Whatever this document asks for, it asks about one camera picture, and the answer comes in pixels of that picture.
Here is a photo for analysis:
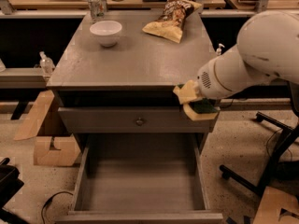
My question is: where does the white ceramic bowl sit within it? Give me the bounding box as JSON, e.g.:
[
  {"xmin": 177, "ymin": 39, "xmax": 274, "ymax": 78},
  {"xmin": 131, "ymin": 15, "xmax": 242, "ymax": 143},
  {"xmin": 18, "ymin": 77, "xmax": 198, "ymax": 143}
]
[{"xmin": 90, "ymin": 21, "xmax": 122, "ymax": 48}]

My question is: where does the clear plastic bottle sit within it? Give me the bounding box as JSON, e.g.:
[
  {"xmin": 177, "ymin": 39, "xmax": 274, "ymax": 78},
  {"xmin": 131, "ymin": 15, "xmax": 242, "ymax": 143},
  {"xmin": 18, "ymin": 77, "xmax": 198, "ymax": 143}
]
[{"xmin": 39, "ymin": 51, "xmax": 55, "ymax": 77}]

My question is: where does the silver soda can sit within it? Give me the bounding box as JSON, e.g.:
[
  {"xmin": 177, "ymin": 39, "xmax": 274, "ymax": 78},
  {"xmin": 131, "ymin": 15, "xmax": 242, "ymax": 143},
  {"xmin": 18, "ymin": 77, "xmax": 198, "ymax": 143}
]
[{"xmin": 88, "ymin": 0, "xmax": 104, "ymax": 22}]

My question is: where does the grey wooden drawer cabinet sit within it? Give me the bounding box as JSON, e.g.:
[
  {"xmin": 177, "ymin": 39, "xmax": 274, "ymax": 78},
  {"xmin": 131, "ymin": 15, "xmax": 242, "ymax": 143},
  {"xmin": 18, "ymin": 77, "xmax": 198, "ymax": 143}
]
[{"xmin": 47, "ymin": 10, "xmax": 216, "ymax": 147}]

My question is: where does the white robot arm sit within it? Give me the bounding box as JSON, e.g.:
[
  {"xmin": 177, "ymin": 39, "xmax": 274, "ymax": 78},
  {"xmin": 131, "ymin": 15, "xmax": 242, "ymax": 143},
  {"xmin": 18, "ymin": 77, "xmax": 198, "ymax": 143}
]
[{"xmin": 173, "ymin": 10, "xmax": 299, "ymax": 121}]

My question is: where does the yellow chip bag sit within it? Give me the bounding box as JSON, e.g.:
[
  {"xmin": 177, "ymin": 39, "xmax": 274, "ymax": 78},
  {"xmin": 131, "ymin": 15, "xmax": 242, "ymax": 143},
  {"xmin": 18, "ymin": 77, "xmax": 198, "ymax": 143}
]
[{"xmin": 142, "ymin": 0, "xmax": 203, "ymax": 43}]

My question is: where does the black equipment at left edge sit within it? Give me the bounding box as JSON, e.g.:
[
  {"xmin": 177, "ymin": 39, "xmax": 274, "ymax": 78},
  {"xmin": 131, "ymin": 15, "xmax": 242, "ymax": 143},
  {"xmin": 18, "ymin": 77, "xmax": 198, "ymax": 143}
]
[{"xmin": 0, "ymin": 158, "xmax": 29, "ymax": 224}]

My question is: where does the cardboard piece bottom right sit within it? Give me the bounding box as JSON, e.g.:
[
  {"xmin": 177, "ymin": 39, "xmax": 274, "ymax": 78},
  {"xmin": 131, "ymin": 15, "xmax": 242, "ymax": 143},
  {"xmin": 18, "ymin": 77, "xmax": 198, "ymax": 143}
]
[{"xmin": 252, "ymin": 187, "xmax": 299, "ymax": 224}]

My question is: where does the cardboard box on floor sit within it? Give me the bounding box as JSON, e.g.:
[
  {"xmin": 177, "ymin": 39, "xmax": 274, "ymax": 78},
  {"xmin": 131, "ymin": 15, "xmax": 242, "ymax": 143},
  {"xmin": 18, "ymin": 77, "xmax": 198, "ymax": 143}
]
[{"xmin": 14, "ymin": 91, "xmax": 80, "ymax": 167}]

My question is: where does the closed grey drawer with knob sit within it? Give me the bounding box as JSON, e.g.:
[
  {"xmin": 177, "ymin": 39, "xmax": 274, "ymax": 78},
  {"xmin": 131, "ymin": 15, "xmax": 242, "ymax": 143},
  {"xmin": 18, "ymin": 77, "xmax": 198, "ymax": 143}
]
[{"xmin": 58, "ymin": 106, "xmax": 218, "ymax": 133}]

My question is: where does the black cable on floor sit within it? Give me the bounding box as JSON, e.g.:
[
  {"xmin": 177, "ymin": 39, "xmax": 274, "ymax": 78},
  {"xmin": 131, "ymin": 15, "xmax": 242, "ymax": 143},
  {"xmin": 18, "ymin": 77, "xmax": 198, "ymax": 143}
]
[{"xmin": 40, "ymin": 190, "xmax": 74, "ymax": 224}]

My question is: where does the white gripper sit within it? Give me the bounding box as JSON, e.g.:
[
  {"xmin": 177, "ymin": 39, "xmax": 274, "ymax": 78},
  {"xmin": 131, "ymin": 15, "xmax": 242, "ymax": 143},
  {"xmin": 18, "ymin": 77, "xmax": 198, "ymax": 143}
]
[{"xmin": 173, "ymin": 46, "xmax": 265, "ymax": 121}]

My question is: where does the open grey bottom drawer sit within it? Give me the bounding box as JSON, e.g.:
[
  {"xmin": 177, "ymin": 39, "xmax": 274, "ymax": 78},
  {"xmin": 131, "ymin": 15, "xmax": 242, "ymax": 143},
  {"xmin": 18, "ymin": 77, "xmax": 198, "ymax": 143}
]
[{"xmin": 56, "ymin": 133, "xmax": 223, "ymax": 224}]

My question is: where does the small white pump bottle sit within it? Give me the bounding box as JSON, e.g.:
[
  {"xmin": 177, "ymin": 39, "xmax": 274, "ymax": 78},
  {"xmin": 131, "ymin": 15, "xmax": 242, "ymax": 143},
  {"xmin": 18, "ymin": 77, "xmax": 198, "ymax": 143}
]
[{"xmin": 216, "ymin": 43, "xmax": 225, "ymax": 56}]

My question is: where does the green and yellow sponge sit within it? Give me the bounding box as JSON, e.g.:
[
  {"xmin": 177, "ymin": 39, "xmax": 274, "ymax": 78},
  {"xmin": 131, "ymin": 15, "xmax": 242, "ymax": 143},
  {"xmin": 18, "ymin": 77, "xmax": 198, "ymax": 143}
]
[{"xmin": 187, "ymin": 98, "xmax": 218, "ymax": 113}]

